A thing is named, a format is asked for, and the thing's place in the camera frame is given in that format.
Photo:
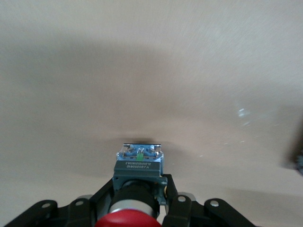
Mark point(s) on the red mushroom push button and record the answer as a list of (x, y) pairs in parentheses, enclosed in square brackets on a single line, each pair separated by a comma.
[(137, 170)]

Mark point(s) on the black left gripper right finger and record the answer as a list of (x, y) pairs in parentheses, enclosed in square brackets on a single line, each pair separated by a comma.
[(189, 212)]

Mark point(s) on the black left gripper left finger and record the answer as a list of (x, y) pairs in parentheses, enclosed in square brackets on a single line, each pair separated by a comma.
[(71, 212)]

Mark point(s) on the metal mesh power supply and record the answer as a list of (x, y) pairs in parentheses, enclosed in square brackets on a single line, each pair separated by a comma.
[(297, 160)]

